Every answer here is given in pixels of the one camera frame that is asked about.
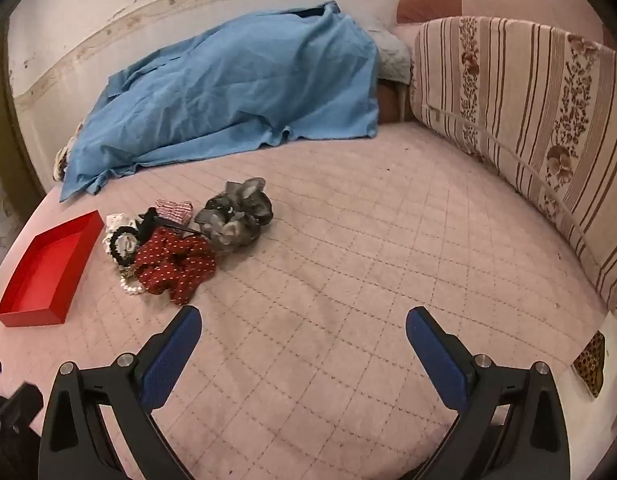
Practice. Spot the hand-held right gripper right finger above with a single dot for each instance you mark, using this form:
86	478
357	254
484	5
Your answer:
438	360

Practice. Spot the pink cushion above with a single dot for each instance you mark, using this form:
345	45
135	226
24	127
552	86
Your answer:
528	5

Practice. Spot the grey scrunchie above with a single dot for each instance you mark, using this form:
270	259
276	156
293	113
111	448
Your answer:
233	220

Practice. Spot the striped floral pillow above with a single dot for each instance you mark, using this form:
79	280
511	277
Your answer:
528	110

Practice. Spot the wooden door frame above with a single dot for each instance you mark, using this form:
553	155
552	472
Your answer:
18	125

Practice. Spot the floral patterned fabric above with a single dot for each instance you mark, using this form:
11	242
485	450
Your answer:
61	160

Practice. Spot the blue cloth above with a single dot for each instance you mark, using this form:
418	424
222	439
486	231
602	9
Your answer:
228	90

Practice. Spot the red checked scrunchie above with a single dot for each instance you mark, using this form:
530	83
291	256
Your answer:
173	210

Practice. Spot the brown cushion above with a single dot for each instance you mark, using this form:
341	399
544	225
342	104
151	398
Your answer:
391	102

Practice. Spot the leopard print cloth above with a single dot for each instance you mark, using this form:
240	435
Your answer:
591	365

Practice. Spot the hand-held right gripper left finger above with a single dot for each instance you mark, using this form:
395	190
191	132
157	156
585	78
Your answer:
171	355

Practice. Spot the red dotted scrunchie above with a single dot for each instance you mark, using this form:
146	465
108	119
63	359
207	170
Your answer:
178	265

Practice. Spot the rust coloured cushion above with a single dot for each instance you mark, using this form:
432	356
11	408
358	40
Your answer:
428	2

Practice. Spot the red shallow box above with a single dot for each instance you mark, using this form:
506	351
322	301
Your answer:
38	270

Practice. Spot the black hair claw clip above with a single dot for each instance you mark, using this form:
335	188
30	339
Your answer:
148	222

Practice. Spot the grey-green folded cloth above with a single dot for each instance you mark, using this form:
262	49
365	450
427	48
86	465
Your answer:
393	60

